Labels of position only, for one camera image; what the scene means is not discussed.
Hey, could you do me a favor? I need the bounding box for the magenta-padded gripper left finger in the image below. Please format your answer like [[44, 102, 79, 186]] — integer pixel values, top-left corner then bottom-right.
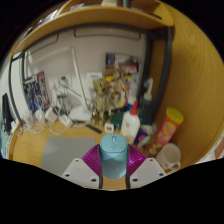
[[61, 144, 104, 190]]

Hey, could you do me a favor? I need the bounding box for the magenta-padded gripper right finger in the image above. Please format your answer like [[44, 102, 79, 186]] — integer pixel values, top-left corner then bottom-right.
[[125, 144, 168, 190]]

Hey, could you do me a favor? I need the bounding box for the light blue computer mouse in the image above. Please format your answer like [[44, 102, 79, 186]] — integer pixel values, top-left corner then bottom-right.
[[98, 133, 130, 180]]

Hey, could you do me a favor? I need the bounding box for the grey mouse pad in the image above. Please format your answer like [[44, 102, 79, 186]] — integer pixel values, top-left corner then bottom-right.
[[40, 136, 106, 177]]

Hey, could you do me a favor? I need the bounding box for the white mug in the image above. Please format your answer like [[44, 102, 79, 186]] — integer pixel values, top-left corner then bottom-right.
[[154, 142, 182, 172]]

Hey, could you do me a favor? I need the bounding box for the small blue orange box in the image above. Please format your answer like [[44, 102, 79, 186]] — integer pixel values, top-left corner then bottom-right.
[[134, 128, 153, 147]]

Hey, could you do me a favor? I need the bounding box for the orange chip can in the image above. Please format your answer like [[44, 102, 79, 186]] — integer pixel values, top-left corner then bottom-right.
[[147, 106, 185, 158]]

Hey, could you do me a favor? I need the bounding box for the black ruler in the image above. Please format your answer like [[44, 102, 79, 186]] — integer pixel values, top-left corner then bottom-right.
[[83, 123, 103, 135]]

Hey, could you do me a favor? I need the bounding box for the white red-capped lotion bottle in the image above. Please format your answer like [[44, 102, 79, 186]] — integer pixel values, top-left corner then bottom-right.
[[119, 100, 141, 145]]

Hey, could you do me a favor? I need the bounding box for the small white desk clock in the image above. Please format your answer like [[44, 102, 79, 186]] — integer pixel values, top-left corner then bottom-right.
[[104, 122, 115, 134]]

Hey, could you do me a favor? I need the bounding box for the white power strip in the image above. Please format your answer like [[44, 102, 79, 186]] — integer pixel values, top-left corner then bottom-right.
[[58, 113, 74, 128]]

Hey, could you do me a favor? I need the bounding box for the white desk lamp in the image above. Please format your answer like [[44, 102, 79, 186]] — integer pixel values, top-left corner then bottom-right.
[[28, 45, 94, 123]]

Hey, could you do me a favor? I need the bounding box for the dark green round container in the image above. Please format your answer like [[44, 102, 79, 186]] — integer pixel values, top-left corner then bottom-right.
[[110, 111, 126, 131]]

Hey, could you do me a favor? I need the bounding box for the blue spray bottle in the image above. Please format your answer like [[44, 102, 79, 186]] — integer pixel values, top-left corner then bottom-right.
[[139, 77, 157, 126]]

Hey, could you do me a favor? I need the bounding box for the white charger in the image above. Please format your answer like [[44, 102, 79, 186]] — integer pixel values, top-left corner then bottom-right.
[[44, 106, 59, 123]]

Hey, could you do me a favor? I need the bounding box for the steel cup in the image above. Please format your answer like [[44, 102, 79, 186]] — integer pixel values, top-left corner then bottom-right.
[[57, 94, 70, 114]]

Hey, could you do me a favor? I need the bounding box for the clear plastic cup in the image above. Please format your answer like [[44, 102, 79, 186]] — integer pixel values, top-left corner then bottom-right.
[[22, 109, 36, 129]]

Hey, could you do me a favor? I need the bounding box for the brown tree figure toy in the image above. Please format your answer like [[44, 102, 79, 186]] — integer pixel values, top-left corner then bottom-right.
[[90, 78, 118, 126]]

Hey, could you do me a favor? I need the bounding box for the blue model kit box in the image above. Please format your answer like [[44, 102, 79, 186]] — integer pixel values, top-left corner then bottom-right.
[[22, 70, 51, 113]]

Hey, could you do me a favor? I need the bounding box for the black bag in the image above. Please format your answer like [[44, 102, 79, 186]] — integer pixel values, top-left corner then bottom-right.
[[1, 93, 16, 134]]

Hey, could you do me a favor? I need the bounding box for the colourful comic poster box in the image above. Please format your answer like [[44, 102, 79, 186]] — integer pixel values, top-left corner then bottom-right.
[[105, 52, 140, 104]]

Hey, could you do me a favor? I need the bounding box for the black power cable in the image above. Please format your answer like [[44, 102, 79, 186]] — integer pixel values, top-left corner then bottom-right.
[[59, 76, 83, 99]]

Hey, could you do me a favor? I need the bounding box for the white wall socket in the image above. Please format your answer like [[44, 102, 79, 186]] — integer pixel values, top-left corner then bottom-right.
[[48, 78, 59, 93], [59, 75, 73, 91]]

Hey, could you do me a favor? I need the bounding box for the white wall box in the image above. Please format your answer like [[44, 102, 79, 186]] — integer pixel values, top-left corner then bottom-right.
[[85, 71, 104, 83]]

